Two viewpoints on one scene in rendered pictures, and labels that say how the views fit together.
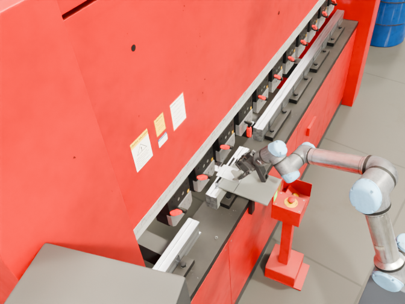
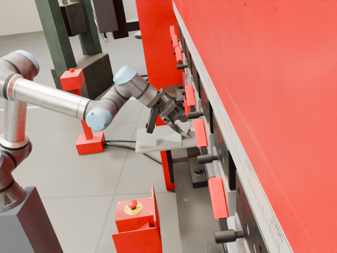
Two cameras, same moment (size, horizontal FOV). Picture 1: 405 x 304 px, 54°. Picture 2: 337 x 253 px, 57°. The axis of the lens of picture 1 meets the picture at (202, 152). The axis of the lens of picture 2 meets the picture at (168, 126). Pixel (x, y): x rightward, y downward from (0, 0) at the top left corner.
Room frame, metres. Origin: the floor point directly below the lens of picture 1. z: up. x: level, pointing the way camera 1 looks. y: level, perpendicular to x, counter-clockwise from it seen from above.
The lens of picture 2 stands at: (2.21, -0.80, 1.63)
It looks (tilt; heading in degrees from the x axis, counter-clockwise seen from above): 29 degrees down; 147
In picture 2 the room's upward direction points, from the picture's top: 8 degrees counter-clockwise
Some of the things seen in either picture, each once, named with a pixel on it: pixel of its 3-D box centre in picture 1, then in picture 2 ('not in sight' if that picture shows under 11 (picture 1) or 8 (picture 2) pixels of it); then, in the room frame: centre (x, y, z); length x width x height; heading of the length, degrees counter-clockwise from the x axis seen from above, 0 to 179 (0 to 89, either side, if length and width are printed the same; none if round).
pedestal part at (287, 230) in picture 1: (287, 236); not in sight; (1.38, -0.46, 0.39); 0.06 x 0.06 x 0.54; 58
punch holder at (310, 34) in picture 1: (307, 25); not in sight; (2.36, -0.76, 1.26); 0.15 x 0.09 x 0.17; 146
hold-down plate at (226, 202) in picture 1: (237, 186); (194, 160); (1.39, -0.17, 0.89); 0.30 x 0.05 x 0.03; 146
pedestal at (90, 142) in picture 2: not in sight; (82, 111); (-0.52, 0.02, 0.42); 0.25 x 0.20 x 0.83; 56
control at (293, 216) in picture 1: (291, 199); (137, 222); (1.38, -0.46, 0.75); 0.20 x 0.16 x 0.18; 148
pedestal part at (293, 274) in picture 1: (287, 266); not in sight; (1.36, -0.49, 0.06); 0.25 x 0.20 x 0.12; 58
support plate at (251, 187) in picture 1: (249, 183); (169, 136); (1.31, -0.22, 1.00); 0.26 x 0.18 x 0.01; 56
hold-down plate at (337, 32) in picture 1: (335, 35); not in sight; (2.85, -1.15, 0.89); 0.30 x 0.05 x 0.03; 146
